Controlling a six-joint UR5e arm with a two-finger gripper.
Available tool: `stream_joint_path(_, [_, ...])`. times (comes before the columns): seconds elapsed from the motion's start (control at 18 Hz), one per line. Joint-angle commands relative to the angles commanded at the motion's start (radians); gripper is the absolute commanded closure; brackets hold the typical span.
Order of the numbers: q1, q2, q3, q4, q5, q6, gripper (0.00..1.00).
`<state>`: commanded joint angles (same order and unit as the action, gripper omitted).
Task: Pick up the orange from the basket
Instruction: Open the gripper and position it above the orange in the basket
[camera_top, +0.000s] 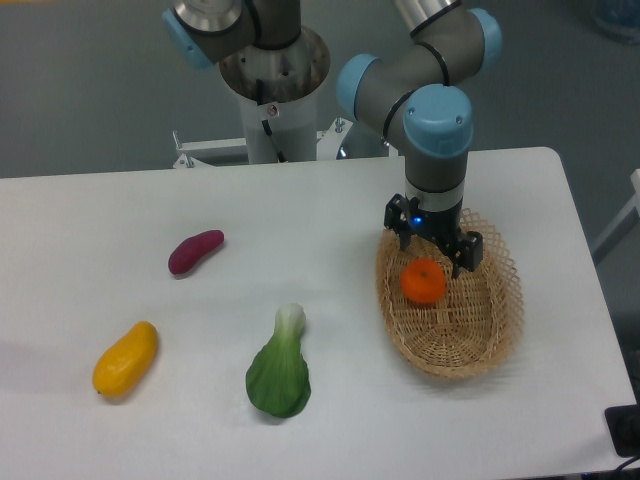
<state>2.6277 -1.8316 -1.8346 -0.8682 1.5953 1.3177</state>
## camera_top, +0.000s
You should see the blue object top right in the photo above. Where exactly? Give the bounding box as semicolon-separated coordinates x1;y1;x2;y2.
591;0;639;45

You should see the purple sweet potato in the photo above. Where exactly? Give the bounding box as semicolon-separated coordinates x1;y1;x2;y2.
168;230;225;276

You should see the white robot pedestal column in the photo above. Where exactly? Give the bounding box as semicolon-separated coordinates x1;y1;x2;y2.
238;93;318;164

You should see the green bok choy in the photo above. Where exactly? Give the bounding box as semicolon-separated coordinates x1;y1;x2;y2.
245;303;311;418

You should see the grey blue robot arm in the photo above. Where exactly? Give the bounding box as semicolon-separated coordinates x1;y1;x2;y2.
162;1;503;272

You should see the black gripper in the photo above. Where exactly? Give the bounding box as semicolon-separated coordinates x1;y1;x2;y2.
384;194;483;279

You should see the white frame at right edge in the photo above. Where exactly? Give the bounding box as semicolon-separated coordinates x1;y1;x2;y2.
590;169;639;265

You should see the yellow mango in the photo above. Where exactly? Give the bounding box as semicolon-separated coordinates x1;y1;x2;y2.
92;321;159;399

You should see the black cable on pedestal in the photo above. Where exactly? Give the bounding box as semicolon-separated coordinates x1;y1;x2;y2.
255;78;289;163

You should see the black device at table edge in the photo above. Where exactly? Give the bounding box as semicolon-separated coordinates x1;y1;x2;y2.
604;404;639;458

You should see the woven wicker basket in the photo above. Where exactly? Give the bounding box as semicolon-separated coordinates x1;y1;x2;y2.
376;208;525;380

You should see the orange fruit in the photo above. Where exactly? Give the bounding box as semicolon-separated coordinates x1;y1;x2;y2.
400;258;446;304

